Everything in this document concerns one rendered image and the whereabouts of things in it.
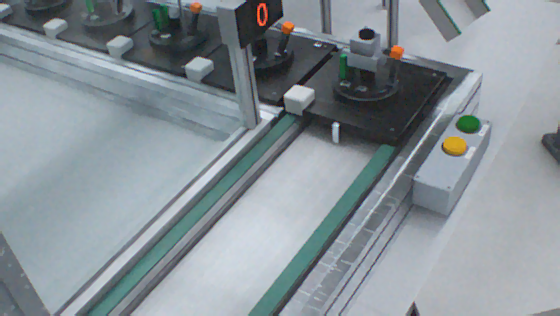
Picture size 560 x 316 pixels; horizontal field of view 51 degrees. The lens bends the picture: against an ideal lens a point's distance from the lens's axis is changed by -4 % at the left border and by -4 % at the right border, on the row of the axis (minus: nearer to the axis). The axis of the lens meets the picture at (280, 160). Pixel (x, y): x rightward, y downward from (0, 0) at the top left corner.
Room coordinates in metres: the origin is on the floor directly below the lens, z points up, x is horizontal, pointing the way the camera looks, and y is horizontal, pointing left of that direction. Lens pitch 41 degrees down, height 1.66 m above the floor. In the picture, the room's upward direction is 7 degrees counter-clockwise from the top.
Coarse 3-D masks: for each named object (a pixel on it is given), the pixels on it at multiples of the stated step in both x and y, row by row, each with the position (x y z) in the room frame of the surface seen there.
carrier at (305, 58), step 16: (272, 32) 1.25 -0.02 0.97; (256, 48) 1.13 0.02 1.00; (272, 48) 1.15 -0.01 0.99; (288, 48) 1.14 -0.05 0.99; (304, 48) 1.16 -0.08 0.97; (336, 48) 1.16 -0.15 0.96; (256, 64) 1.09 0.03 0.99; (272, 64) 1.08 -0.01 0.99; (288, 64) 1.10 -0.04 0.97; (304, 64) 1.10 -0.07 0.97; (320, 64) 1.11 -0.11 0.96; (256, 80) 1.06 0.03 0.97; (272, 80) 1.05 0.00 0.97; (288, 80) 1.05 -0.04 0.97; (304, 80) 1.05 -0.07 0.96; (272, 96) 1.00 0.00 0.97
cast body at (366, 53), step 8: (360, 32) 0.99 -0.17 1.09; (368, 32) 0.98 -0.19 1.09; (376, 32) 1.00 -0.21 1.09; (352, 40) 0.98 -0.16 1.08; (360, 40) 0.98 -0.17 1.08; (368, 40) 0.97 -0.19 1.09; (376, 40) 0.98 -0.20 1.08; (344, 48) 1.02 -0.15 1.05; (352, 48) 0.98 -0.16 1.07; (360, 48) 0.97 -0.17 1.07; (368, 48) 0.96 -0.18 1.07; (376, 48) 0.98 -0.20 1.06; (352, 56) 0.98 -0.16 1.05; (360, 56) 0.97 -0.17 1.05; (368, 56) 0.96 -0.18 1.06; (376, 56) 0.96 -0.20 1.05; (384, 56) 0.98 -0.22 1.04; (352, 64) 0.98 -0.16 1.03; (360, 64) 0.97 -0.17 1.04; (368, 64) 0.96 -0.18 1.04; (376, 64) 0.95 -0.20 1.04; (384, 64) 0.97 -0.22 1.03
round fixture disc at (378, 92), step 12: (336, 72) 1.02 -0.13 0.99; (348, 72) 1.02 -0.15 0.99; (384, 72) 1.00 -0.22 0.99; (336, 84) 0.98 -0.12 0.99; (360, 84) 0.97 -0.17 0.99; (372, 84) 0.97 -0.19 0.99; (384, 84) 0.96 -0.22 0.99; (336, 96) 0.96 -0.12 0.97; (348, 96) 0.94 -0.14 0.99; (372, 96) 0.93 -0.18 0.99; (384, 96) 0.92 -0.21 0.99; (396, 96) 0.93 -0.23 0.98
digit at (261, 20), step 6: (258, 0) 0.89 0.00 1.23; (264, 0) 0.90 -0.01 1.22; (252, 6) 0.88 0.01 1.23; (258, 6) 0.89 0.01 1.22; (264, 6) 0.90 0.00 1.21; (252, 12) 0.88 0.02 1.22; (258, 12) 0.89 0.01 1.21; (264, 12) 0.90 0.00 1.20; (258, 18) 0.89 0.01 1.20; (264, 18) 0.90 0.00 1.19; (270, 18) 0.91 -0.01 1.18; (258, 24) 0.88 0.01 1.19; (264, 24) 0.90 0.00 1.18; (258, 30) 0.88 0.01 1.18
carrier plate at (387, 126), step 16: (336, 64) 1.08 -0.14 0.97; (400, 64) 1.06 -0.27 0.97; (320, 80) 1.03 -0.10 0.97; (416, 80) 0.99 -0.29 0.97; (432, 80) 0.99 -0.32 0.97; (320, 96) 0.98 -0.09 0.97; (400, 96) 0.94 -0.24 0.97; (416, 96) 0.94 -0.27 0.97; (432, 96) 0.95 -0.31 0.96; (288, 112) 0.96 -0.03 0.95; (304, 112) 0.94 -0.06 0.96; (320, 112) 0.92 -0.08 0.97; (336, 112) 0.92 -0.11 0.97; (352, 112) 0.91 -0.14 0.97; (368, 112) 0.91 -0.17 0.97; (384, 112) 0.90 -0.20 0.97; (400, 112) 0.89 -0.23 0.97; (416, 112) 0.89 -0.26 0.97; (352, 128) 0.87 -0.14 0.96; (368, 128) 0.86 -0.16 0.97; (384, 128) 0.85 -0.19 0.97; (400, 128) 0.85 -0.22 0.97
